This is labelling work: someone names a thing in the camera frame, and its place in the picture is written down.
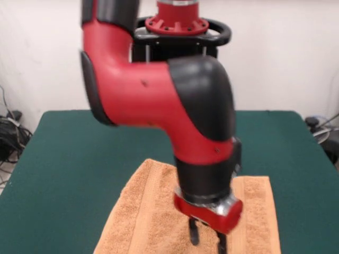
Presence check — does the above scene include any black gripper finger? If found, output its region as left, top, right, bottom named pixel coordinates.
left=217, top=230, right=229, bottom=254
left=188, top=216, right=201, bottom=246

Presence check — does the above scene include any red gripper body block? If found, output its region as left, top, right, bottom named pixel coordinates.
left=173, top=189, right=244, bottom=235

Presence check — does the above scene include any orange terry towel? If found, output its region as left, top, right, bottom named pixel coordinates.
left=93, top=158, right=282, bottom=254

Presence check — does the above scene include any black stand base with caster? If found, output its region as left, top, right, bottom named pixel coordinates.
left=304, top=116, right=339, bottom=170

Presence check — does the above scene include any dark green table cloth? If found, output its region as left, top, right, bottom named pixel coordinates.
left=0, top=110, right=339, bottom=254

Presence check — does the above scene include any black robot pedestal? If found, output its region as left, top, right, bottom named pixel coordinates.
left=131, top=16, right=233, bottom=64

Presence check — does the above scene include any black floor cable tangle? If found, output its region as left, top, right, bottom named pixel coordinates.
left=0, top=84, right=34, bottom=186

